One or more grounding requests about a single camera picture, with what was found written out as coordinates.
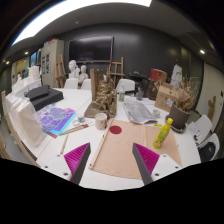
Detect wooden easel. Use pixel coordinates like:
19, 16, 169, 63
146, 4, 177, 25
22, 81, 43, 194
107, 58, 125, 84

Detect clear plastic water bottle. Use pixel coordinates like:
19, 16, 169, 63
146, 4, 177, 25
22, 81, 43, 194
119, 83, 125, 101

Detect long wooden stick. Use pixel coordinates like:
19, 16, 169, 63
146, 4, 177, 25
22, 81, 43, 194
89, 118, 114, 170

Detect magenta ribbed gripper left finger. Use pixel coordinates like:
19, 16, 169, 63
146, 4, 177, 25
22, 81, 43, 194
64, 143, 91, 185

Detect black wall screen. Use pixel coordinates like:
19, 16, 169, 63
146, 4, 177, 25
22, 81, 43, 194
69, 36, 113, 63

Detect grey pot with dried plant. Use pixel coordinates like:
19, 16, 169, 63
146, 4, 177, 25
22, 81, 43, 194
168, 77, 200, 130

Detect white chair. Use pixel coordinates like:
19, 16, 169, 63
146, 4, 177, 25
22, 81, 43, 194
188, 115, 220, 162
116, 79, 135, 94

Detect beige tall cabinet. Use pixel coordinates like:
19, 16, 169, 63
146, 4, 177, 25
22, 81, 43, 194
41, 40, 64, 88

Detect white paper bags row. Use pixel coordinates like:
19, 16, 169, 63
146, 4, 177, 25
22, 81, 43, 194
5, 73, 46, 147

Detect white patterned ceramic mug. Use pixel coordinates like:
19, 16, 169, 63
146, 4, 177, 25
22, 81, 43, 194
95, 113, 107, 130

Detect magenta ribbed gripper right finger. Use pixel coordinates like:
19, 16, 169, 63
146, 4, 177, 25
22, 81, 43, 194
132, 143, 159, 185

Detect folded newspaper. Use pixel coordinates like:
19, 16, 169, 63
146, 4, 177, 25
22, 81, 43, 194
123, 102, 157, 124

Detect brown cardboard sheet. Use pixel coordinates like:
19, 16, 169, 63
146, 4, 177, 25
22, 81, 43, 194
92, 119, 181, 179

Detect white plaster bust right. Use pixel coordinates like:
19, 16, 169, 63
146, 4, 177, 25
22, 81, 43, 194
79, 65, 88, 83

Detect white chair back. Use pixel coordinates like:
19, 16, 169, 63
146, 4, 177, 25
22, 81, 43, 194
116, 79, 135, 94

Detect red round coaster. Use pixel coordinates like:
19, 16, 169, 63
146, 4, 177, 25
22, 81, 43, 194
110, 125, 122, 134

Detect black flat boxes stack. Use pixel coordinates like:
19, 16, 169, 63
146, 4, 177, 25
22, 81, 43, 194
24, 85, 64, 111

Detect white chair right side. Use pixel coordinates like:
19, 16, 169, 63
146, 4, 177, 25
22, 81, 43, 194
188, 115, 220, 162

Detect white plaster bust left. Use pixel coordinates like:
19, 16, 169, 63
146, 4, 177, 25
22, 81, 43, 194
68, 60, 80, 78

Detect brown wooden sculpture pile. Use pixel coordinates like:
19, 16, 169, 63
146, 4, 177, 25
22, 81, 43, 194
84, 69, 117, 118

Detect yellow drink bottle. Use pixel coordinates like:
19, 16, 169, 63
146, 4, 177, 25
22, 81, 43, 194
153, 118, 173, 149

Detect white plaster bust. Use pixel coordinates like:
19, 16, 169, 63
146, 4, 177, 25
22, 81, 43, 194
68, 60, 80, 78
79, 65, 88, 83

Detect small white cup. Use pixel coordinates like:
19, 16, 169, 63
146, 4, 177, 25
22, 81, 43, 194
152, 109, 160, 118

